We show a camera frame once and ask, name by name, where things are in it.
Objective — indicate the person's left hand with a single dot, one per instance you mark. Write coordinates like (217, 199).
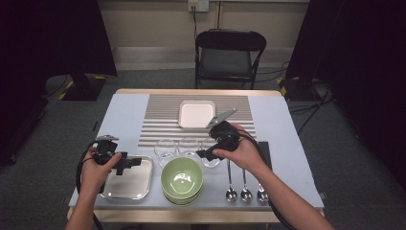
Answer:
(94, 179)

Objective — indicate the person's right hand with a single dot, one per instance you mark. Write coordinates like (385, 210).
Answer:
(249, 156)

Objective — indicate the black curtain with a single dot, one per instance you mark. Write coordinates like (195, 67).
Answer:
(367, 64)
(48, 32)

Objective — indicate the light wooden table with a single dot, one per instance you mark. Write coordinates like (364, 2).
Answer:
(191, 216)

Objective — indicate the black folding chair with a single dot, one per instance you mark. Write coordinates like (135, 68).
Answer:
(223, 60)

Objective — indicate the black stand base striped tape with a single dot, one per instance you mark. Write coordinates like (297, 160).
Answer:
(297, 92)
(81, 91)

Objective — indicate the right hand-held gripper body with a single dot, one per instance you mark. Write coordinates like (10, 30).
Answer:
(228, 137)

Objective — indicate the small black strip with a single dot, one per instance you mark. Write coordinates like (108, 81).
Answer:
(95, 126)

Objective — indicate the clear drinking glass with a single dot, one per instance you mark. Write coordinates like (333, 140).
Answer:
(164, 153)
(210, 163)
(188, 147)

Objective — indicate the row of black chopsticks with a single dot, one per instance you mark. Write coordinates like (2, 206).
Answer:
(267, 151)

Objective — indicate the light blue table mat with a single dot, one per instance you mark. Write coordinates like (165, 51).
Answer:
(287, 143)

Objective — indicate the white wall outlet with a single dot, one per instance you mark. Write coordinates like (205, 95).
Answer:
(202, 5)

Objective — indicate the striped woven placemat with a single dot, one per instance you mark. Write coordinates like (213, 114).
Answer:
(159, 121)

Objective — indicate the white square plate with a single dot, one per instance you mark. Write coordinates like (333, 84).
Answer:
(130, 185)
(194, 115)

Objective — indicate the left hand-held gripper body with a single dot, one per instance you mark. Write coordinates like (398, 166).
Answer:
(107, 150)

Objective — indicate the silver metal spoon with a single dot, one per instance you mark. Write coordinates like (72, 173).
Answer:
(245, 194)
(231, 195)
(262, 195)

